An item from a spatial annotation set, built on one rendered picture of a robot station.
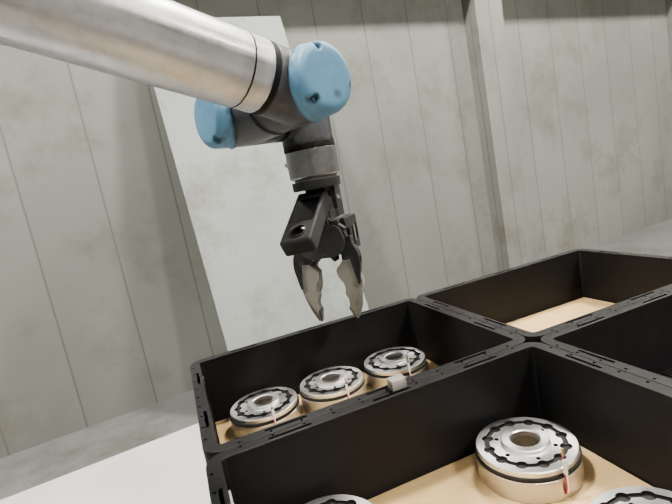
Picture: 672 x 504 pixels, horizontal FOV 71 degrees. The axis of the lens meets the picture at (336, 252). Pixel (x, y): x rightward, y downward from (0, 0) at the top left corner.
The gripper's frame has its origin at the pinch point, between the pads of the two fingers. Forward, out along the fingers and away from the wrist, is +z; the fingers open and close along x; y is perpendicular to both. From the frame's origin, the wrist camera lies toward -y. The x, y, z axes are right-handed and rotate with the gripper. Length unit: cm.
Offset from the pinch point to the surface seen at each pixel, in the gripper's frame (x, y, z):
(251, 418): 11.4, -10.9, 10.8
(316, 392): 4.1, -3.8, 10.8
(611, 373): -32.9, -15.0, 4.0
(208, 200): 125, 164, -21
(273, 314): 101, 164, 48
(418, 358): -9.6, 7.2, 11.1
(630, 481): -33.2, -17.4, 14.0
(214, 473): 2.2, -31.9, 4.0
